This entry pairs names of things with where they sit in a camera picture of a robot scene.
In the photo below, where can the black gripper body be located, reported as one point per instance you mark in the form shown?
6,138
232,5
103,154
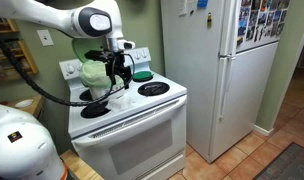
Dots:
114,65

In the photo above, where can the white tissue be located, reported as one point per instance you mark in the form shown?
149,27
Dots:
119,103

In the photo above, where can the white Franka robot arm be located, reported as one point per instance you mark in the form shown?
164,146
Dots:
42,16

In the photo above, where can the white compost bin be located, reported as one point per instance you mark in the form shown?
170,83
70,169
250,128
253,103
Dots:
100,91

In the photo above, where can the green bin liner bag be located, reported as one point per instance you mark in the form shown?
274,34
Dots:
93,74

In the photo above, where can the white stove knob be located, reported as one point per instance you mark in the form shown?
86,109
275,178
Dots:
70,69
78,66
144,53
137,55

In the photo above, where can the green bin lid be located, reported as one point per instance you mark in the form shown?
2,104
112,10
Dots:
82,48

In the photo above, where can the white electric stove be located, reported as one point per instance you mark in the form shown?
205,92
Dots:
132,133

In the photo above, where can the round green pad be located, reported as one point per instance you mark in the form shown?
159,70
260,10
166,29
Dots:
142,75

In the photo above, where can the white refrigerator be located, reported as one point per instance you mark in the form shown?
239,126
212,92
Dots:
205,83

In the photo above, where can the wooden side counter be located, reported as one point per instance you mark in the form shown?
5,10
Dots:
33,106

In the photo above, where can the white paper on fridge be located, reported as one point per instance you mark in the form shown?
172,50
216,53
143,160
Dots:
182,6

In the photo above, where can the wooden robot platform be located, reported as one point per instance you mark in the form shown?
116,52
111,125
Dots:
80,165

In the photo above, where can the white dish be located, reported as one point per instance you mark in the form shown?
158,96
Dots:
24,103

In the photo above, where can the yellow black fridge magnet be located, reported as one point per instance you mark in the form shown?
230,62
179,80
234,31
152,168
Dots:
209,20

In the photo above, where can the blue fridge magnet sheet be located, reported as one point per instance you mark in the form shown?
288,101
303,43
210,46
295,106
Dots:
202,3

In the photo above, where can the white baseboard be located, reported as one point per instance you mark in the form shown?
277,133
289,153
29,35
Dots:
262,130

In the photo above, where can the fridge photo collage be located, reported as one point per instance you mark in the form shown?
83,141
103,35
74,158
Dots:
262,20

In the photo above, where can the grey patterned floor rug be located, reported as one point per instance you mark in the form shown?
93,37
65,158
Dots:
288,165

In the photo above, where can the white wall switch plate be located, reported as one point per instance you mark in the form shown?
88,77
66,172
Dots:
45,37

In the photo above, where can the wooden wall spice rack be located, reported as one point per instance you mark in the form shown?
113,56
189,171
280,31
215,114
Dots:
2,28
28,60

